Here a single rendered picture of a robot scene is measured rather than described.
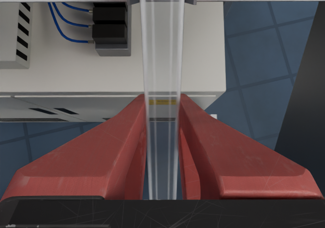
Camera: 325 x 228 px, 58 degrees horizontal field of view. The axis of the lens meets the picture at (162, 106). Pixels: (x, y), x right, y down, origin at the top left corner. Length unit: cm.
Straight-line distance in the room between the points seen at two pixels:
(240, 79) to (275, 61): 15
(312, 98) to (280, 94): 100
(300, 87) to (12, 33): 40
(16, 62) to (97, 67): 12
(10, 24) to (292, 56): 99
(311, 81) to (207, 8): 35
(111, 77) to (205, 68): 15
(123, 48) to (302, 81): 31
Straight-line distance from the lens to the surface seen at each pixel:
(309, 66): 18
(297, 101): 19
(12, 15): 50
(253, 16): 123
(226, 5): 64
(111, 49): 45
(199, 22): 50
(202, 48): 48
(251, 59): 117
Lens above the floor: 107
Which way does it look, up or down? 82 degrees down
